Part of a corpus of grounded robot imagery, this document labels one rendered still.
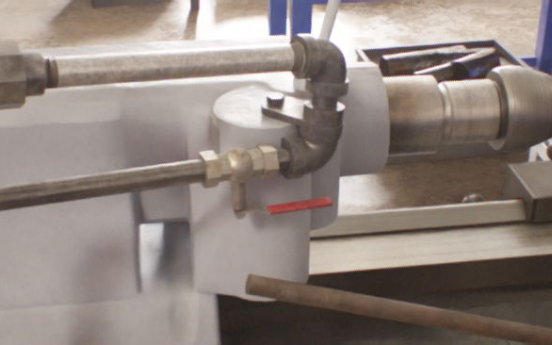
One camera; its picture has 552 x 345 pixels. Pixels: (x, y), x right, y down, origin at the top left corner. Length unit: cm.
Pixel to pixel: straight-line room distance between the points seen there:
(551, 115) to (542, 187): 34
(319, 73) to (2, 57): 25
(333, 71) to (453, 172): 240
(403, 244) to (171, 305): 43
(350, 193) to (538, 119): 204
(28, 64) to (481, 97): 47
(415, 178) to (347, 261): 191
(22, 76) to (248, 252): 28
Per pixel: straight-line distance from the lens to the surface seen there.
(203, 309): 86
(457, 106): 92
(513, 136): 94
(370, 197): 294
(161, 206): 86
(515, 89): 94
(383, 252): 118
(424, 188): 301
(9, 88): 63
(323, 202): 77
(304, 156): 74
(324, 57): 72
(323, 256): 117
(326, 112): 74
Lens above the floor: 149
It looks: 29 degrees down
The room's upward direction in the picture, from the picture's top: straight up
